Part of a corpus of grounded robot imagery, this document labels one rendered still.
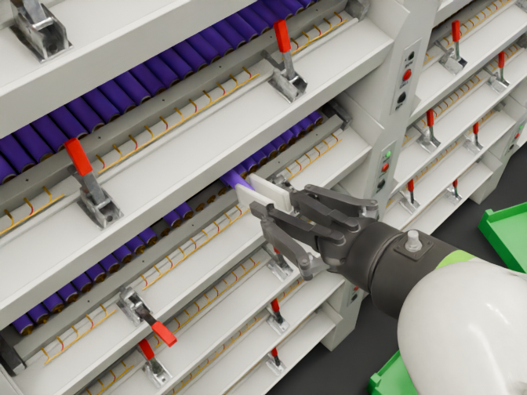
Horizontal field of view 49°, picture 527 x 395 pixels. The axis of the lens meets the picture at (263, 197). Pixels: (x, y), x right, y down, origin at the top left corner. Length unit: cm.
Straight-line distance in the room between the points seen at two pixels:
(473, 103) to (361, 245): 82
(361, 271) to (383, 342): 100
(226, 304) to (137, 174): 41
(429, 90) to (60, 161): 67
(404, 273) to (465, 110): 82
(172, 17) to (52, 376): 45
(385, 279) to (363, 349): 100
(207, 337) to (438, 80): 59
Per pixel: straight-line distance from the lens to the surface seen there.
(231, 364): 115
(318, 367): 155
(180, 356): 95
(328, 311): 141
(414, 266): 57
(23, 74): 45
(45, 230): 60
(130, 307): 74
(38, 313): 75
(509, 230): 190
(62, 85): 47
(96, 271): 76
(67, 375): 75
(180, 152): 64
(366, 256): 60
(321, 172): 89
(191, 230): 78
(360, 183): 102
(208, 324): 96
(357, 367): 156
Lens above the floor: 141
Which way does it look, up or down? 50 degrees down
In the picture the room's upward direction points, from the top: straight up
